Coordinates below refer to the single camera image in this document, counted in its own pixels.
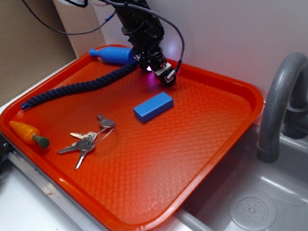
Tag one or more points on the blue toy bottle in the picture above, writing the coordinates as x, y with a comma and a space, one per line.
114, 55

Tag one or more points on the blue rectangular block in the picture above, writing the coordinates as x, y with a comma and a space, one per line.
153, 107

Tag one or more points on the brass key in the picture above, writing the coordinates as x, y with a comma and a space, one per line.
93, 135

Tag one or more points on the wooden board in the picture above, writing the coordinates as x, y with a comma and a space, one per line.
76, 20

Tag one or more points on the sink drain cover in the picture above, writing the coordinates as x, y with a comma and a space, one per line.
252, 211

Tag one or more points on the silver key down pointing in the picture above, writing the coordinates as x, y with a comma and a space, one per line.
82, 155

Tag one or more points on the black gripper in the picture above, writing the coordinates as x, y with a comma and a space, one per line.
145, 33

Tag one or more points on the toy orange carrot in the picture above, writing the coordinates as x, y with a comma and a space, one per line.
29, 134

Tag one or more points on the brown cardboard panel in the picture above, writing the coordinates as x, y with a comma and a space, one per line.
29, 51

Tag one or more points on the grey toy sink basin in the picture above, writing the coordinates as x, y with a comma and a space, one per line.
284, 181

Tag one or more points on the silver key upper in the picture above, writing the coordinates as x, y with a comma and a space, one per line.
105, 122

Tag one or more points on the silver key left pointing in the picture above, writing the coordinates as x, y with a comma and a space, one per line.
72, 147

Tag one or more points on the grey toy faucet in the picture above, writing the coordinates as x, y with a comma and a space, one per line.
286, 108

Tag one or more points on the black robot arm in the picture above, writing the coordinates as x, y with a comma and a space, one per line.
122, 6

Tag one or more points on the red plastic tray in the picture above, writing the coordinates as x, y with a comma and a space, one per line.
138, 174

